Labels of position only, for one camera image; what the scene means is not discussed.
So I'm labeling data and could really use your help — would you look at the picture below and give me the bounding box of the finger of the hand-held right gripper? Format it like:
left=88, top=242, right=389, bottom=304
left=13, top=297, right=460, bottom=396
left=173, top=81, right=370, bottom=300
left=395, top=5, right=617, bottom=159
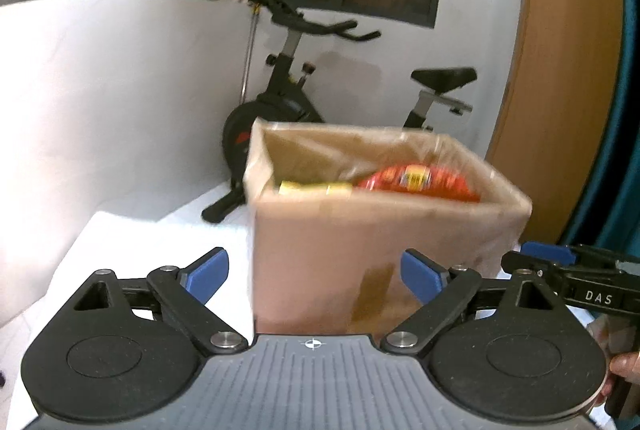
left=519, top=241, right=580, bottom=264
left=501, top=252, right=552, bottom=282

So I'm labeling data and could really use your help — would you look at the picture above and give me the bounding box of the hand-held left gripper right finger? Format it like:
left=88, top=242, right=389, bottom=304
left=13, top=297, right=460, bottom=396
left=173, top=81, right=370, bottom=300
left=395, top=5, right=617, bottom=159
left=381, top=248, right=572, bottom=354

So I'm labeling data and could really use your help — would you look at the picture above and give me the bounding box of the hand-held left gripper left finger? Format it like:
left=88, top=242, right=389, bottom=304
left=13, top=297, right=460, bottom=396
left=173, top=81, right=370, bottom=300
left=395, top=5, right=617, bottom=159
left=59, top=246, right=250, bottom=354

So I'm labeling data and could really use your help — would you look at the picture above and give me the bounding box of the orange snack bag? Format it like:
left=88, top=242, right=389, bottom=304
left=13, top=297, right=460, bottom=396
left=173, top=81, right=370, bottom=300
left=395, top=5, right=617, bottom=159
left=357, top=163, right=481, bottom=204

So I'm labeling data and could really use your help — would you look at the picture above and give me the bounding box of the brown cardboard box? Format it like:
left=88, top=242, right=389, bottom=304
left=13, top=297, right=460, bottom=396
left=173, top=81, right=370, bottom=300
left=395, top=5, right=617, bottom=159
left=243, top=120, right=532, bottom=337

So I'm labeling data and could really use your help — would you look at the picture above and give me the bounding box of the yellow snack bag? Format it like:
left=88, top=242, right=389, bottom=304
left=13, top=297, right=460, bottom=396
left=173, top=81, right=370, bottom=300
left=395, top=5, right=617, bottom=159
left=278, top=180, right=354, bottom=197

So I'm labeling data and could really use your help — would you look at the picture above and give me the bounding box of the person's right hand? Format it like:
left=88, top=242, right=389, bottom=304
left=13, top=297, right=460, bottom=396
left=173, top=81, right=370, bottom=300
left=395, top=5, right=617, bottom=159
left=596, top=351, right=640, bottom=407

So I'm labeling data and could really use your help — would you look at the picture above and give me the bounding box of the checked bed sheet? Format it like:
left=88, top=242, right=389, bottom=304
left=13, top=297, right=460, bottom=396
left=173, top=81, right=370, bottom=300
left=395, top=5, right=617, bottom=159
left=0, top=209, right=257, bottom=430

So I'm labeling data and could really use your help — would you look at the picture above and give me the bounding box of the teal curtain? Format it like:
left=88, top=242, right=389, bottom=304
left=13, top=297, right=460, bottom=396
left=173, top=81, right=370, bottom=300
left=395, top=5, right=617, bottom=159
left=564, top=0, right=640, bottom=262

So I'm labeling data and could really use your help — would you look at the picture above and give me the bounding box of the wooden panel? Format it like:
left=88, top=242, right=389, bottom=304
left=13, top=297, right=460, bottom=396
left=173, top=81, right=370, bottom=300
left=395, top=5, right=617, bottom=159
left=487, top=0, right=627, bottom=257

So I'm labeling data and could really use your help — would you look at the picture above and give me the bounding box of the black exercise bike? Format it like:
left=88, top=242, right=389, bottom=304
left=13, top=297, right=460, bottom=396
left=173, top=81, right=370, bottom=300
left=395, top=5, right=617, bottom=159
left=202, top=0, right=478, bottom=225

